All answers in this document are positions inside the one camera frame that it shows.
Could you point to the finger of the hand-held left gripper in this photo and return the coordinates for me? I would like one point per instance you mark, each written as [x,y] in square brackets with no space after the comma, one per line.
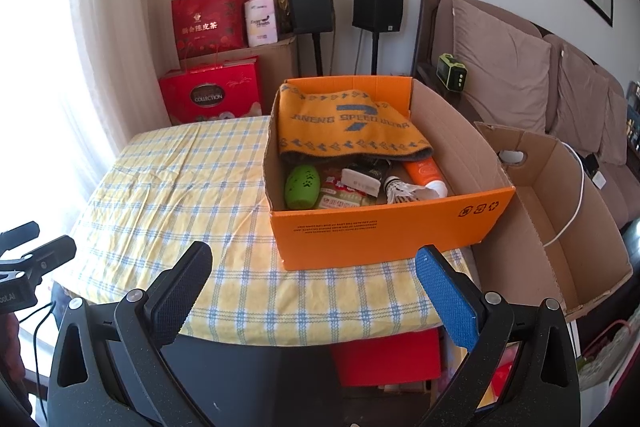
[55,249]
[22,232]

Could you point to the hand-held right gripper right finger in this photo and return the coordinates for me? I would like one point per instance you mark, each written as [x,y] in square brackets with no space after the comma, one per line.
[450,302]

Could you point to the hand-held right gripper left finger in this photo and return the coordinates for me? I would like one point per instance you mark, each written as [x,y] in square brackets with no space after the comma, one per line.
[175,302]

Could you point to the orange cardboard box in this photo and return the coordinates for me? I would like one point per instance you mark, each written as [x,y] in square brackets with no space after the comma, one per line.
[375,237]

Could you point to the white shuttlecock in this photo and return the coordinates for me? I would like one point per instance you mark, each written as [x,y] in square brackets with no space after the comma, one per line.
[400,192]

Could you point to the orange sunscreen tube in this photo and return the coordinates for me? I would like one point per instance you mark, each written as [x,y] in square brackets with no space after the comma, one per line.
[425,172]

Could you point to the white packet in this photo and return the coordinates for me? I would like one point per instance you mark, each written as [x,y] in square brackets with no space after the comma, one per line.
[360,182]

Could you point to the brown printed snack packet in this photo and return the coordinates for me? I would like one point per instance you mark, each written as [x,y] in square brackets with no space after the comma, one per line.
[340,199]

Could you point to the green egg-shaped toy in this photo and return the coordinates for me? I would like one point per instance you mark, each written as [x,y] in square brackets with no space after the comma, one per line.
[301,187]

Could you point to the orange knitted scarf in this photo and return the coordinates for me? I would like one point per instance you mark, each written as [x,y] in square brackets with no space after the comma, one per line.
[325,127]

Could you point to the person's left forearm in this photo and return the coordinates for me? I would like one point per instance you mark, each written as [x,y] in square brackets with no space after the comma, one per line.
[9,347]

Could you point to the open brown cardboard box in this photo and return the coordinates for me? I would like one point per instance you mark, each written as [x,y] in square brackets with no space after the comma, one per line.
[520,267]

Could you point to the yellow red carton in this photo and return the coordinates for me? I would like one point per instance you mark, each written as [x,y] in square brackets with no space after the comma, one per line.
[502,377]

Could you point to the white round device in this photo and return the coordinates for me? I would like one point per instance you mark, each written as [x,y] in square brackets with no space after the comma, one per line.
[510,157]

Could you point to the white shopping bag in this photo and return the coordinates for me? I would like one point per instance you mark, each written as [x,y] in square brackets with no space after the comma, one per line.
[607,362]

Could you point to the white power adapter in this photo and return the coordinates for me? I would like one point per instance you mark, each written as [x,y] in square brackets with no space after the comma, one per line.
[599,181]

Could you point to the small black device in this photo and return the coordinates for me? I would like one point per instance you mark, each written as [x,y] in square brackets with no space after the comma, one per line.
[591,163]

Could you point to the red gift box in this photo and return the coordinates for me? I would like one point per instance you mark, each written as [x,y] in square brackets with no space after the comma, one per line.
[210,92]

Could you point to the white curtain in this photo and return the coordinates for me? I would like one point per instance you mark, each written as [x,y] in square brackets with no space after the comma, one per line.
[115,32]

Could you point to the green portable radio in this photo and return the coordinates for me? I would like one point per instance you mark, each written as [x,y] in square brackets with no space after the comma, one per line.
[451,74]

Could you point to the large beige sofa cushion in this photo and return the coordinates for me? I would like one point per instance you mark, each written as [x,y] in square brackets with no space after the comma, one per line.
[500,67]

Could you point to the black speaker stand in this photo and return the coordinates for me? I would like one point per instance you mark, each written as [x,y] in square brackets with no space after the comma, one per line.
[375,52]
[317,54]

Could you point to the closed brown cardboard box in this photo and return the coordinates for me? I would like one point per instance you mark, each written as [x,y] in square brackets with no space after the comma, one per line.
[280,62]

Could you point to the brown sofa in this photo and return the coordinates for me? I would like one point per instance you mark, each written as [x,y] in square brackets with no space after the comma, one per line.
[425,32]

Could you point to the red gift bag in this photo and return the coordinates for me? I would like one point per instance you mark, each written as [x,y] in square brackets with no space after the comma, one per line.
[210,22]

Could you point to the white tissue roll pack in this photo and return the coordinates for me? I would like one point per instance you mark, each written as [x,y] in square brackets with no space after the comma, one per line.
[261,22]

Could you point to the black speaker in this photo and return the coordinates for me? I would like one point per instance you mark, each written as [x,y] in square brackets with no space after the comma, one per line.
[377,4]
[309,2]

